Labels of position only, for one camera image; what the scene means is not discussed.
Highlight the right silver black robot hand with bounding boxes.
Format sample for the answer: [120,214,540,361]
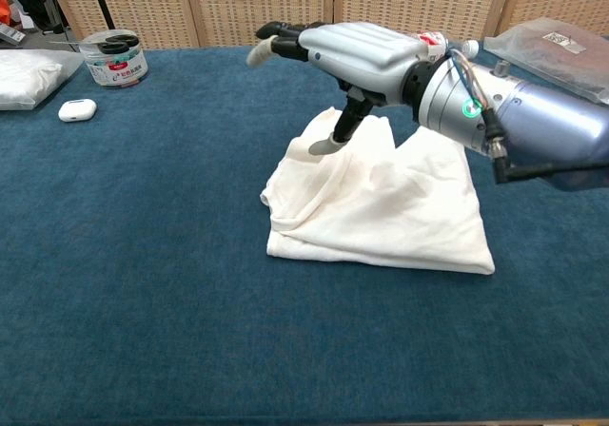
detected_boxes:
[246,20,429,157]

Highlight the white short-sleeve T-shirt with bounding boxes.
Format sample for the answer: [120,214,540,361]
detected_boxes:
[260,106,496,275]

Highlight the clear plastic water bottle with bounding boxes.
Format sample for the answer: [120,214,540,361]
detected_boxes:
[413,30,481,60]

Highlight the woven wooden folding screen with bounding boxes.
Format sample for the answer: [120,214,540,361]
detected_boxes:
[45,0,609,49]

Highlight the dark red garment frosted bag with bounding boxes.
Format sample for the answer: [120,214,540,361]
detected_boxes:
[483,16,609,106]

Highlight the clear round plastic jar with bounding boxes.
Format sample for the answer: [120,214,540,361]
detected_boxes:
[78,29,149,89]

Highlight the black tripod stand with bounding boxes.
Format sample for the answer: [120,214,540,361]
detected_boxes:
[84,0,117,31]

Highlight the white earbuds case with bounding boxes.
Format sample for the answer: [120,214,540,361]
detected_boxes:
[57,98,98,124]

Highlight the blue carpet table cover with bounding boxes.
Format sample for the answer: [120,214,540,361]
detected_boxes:
[0,40,609,426]

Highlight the white garment in plastic bag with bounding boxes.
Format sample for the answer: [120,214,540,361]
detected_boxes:
[0,48,86,112]

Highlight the grey printed box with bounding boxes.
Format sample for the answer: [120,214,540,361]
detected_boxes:
[0,21,25,48]

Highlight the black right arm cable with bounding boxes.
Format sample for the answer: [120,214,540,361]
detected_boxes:
[483,106,609,184]

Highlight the black-handled scissors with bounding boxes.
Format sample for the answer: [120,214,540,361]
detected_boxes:
[47,34,140,57]

